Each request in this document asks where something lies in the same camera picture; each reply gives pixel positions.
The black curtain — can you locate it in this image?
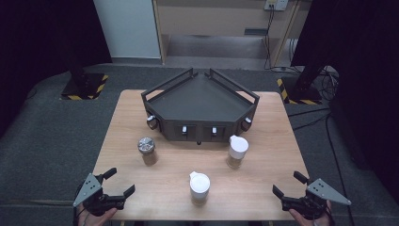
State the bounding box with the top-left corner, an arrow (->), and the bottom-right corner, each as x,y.
0,0 -> 113,139
290,0 -> 399,196

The bundle of black floor cables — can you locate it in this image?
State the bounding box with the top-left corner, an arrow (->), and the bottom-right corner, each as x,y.
311,66 -> 341,102

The white panel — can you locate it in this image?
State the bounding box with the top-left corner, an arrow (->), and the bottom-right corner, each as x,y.
92,0 -> 162,60

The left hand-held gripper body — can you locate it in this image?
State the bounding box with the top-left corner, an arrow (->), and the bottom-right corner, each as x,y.
72,172 -> 126,218

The black floor cable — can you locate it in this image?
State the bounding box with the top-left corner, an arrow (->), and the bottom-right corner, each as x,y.
287,107 -> 356,226

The white wall socket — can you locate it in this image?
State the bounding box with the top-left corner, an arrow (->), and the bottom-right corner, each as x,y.
263,0 -> 289,12

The hand-held gripper cable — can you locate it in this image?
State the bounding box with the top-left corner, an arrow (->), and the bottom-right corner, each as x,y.
72,185 -> 92,226
326,206 -> 336,226

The right hand-held gripper cable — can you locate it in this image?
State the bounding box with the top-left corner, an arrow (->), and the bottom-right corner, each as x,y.
326,206 -> 336,226

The black corner shelf rack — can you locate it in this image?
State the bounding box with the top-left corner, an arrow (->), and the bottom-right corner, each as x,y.
140,67 -> 261,146

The wooden cabinet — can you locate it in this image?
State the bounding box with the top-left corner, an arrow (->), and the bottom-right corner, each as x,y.
152,0 -> 312,69

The person's left hand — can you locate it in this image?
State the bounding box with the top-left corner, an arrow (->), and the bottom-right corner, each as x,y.
76,202 -> 119,226

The silver lid spice jar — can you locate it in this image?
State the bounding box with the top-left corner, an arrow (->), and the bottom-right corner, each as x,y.
136,137 -> 159,167

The black stand with striped base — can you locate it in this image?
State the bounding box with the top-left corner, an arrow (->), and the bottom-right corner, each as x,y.
59,46 -> 109,102
276,60 -> 327,105

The black socket cable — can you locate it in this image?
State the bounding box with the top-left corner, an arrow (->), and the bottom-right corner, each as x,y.
263,5 -> 277,71

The left hand-held gripper cable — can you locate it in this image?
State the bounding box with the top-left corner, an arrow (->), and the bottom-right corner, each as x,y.
72,185 -> 92,226

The white lid spice jar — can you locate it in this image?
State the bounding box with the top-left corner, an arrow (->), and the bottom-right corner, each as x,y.
188,170 -> 212,207
226,135 -> 250,170

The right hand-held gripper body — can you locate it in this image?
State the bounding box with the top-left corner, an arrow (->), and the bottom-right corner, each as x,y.
280,178 -> 353,220

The person's right hand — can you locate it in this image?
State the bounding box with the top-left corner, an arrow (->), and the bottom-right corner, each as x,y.
288,201 -> 333,226

